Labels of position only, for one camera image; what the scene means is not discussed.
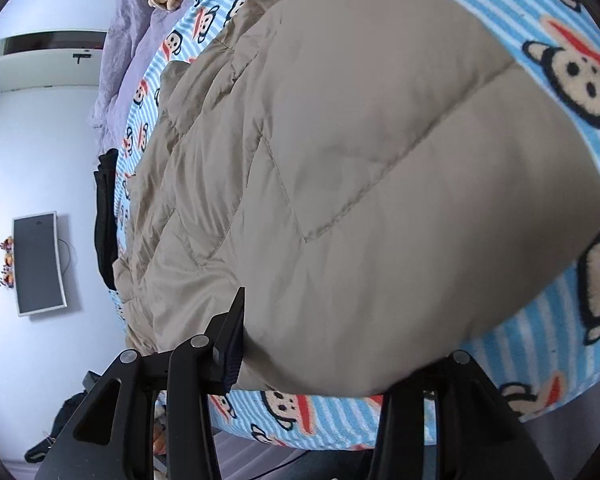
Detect black folded garment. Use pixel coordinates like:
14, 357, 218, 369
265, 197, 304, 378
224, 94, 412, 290
94, 148, 118, 290

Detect white door with handle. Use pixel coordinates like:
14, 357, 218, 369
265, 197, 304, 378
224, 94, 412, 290
0, 30, 106, 93

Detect purple bed cover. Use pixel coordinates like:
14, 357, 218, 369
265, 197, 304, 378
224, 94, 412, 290
87, 0, 193, 153

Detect black clothes pile on floor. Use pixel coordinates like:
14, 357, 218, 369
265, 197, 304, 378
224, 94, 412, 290
24, 390, 86, 464

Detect wall mounted monitor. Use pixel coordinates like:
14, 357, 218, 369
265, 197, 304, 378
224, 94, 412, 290
12, 211, 67, 316

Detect beige puffer jacket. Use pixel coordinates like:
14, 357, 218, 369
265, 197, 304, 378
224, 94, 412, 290
114, 0, 600, 398

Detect blue striped monkey blanket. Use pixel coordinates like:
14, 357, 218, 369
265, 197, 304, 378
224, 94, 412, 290
114, 0, 600, 450

